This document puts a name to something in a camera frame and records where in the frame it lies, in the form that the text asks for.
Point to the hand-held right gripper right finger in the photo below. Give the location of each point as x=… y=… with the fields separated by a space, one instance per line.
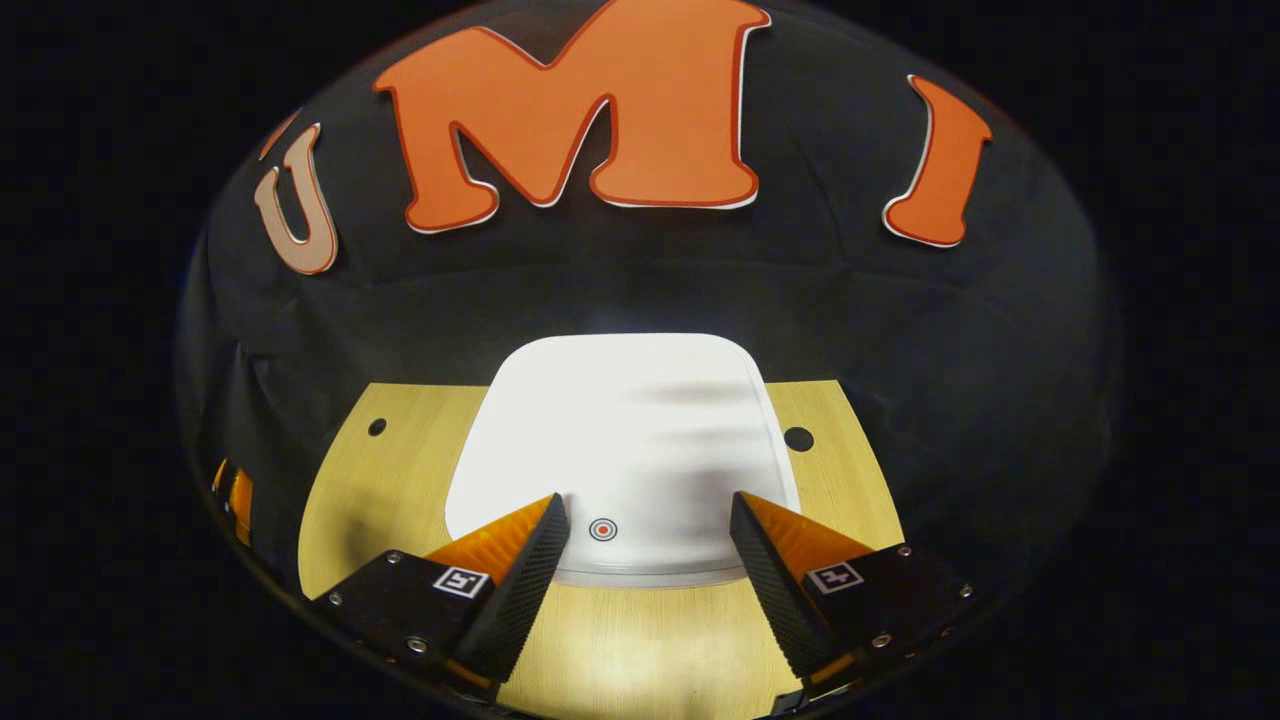
x=775 y=590

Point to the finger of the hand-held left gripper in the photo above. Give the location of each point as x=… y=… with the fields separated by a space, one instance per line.
x=240 y=500

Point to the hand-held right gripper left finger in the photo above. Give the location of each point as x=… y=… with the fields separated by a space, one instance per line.
x=520 y=590

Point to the white desktop garbage bin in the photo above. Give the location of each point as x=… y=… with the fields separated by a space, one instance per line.
x=620 y=440

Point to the wooden desktop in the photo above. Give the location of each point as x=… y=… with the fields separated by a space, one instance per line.
x=640 y=650

